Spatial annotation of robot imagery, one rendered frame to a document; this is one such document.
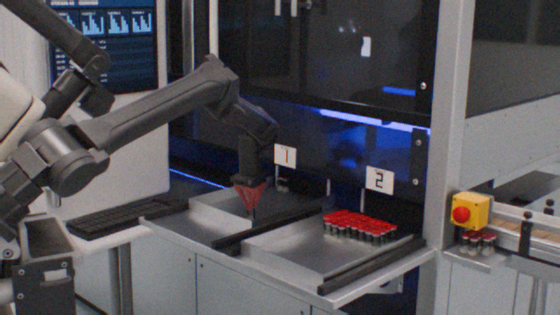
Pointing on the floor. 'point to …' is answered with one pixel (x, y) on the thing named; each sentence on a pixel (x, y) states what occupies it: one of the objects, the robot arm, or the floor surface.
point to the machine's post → (444, 150)
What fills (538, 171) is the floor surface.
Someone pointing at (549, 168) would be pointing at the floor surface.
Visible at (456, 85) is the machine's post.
